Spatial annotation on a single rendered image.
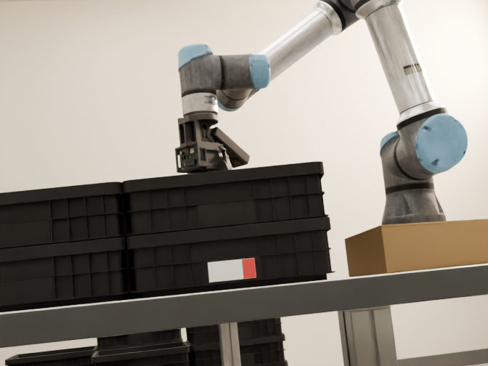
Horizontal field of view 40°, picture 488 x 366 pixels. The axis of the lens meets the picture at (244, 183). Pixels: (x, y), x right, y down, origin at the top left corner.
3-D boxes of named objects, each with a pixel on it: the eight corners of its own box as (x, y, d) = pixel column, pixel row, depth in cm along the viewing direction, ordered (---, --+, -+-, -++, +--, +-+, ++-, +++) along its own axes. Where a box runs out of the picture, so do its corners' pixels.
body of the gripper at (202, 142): (176, 176, 138) (171, 119, 139) (206, 178, 144) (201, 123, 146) (201, 169, 133) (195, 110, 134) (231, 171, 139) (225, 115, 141)
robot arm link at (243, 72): (258, 66, 153) (210, 67, 151) (269, 46, 142) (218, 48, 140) (262, 99, 152) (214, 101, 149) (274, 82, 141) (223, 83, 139)
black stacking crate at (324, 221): (322, 279, 156) (316, 229, 158) (338, 278, 127) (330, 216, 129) (152, 296, 156) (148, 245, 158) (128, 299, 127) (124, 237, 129)
